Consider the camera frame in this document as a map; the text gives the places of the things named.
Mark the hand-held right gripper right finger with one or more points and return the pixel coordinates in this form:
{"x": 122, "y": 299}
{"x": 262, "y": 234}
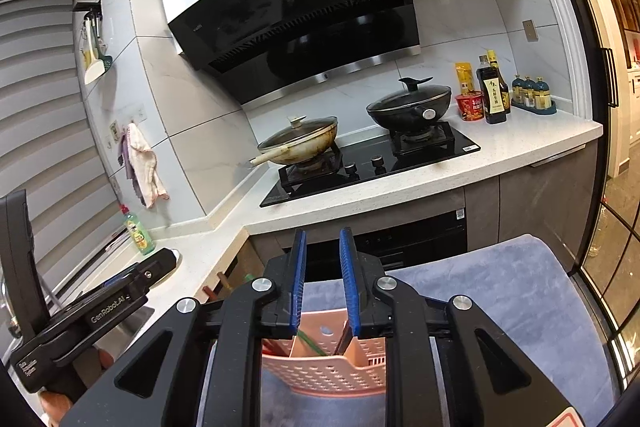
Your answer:
{"x": 415, "y": 357}

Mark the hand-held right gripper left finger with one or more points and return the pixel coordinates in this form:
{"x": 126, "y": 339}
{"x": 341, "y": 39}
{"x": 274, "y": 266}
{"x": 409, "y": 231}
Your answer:
{"x": 235, "y": 357}

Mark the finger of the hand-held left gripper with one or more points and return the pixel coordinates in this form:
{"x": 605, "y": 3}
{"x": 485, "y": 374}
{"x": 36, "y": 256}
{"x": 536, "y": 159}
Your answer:
{"x": 20, "y": 267}
{"x": 157, "y": 267}

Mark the dark red chopstick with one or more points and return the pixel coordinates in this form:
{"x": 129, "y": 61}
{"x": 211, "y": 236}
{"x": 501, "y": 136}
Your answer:
{"x": 206, "y": 293}
{"x": 342, "y": 343}

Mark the brown chopstick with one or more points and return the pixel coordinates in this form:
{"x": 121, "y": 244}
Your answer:
{"x": 223, "y": 284}

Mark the pink perforated utensil holder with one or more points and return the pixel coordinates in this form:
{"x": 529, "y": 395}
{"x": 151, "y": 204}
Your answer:
{"x": 325, "y": 372}

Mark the person's left hand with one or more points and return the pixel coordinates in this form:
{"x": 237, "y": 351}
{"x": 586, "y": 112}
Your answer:
{"x": 55, "y": 409}

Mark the green dish soap bottle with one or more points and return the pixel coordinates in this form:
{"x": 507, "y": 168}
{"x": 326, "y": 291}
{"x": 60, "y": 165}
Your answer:
{"x": 137, "y": 234}

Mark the blue-grey plush tablecloth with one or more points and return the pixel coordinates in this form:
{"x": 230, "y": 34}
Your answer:
{"x": 500, "y": 307}

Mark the pink hanging towel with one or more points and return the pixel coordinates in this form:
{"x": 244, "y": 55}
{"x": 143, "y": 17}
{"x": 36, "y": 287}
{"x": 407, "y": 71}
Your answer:
{"x": 147, "y": 167}

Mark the purple hanging cloth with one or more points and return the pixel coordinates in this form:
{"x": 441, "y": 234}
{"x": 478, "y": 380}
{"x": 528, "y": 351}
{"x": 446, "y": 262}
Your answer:
{"x": 125, "y": 157}

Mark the black built-in appliance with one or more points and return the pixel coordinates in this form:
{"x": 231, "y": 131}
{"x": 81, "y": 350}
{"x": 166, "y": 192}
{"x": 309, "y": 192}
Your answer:
{"x": 420, "y": 237}

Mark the grey window blinds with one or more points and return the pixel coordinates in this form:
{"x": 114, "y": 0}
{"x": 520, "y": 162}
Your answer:
{"x": 55, "y": 132}

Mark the beige wok with glass lid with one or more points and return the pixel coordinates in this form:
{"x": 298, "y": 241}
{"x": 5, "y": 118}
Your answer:
{"x": 300, "y": 142}

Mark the black gas stove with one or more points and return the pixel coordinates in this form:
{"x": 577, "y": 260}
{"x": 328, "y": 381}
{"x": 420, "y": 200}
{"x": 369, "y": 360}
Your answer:
{"x": 370, "y": 167}

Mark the white hanging scraper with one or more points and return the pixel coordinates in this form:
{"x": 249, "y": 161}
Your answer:
{"x": 92, "y": 67}

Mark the teal hanging tool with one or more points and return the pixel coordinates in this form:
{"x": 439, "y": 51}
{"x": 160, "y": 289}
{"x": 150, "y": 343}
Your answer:
{"x": 106, "y": 62}

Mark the black wok with lid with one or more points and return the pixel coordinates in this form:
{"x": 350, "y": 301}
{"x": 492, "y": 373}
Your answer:
{"x": 407, "y": 109}

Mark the red instant noodle cup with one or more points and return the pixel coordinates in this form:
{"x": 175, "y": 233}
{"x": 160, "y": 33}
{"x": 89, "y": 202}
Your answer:
{"x": 469, "y": 107}

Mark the dark soy sauce bottle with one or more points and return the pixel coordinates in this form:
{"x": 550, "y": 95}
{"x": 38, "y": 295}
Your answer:
{"x": 492, "y": 99}

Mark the glass sliding door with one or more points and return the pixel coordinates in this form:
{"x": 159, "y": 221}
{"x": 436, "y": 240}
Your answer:
{"x": 610, "y": 157}

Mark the dark condiment jar tray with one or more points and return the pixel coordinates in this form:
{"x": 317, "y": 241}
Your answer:
{"x": 545, "y": 109}

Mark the yellow seasoning packet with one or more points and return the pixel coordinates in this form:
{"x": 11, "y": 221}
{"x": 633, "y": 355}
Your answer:
{"x": 463, "y": 79}

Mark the blue-lidded condiment jar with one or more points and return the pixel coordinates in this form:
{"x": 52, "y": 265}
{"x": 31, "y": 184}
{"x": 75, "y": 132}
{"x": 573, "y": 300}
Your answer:
{"x": 528, "y": 93}
{"x": 542, "y": 94}
{"x": 517, "y": 91}

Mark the black range hood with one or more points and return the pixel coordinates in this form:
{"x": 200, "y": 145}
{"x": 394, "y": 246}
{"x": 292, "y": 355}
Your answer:
{"x": 310, "y": 22}

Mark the black wall hook rail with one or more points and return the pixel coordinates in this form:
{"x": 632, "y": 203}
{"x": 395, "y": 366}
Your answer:
{"x": 87, "y": 6}

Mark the beige wall socket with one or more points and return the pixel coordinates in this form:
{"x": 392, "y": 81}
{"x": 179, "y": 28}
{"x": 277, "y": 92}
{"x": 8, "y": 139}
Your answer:
{"x": 530, "y": 30}

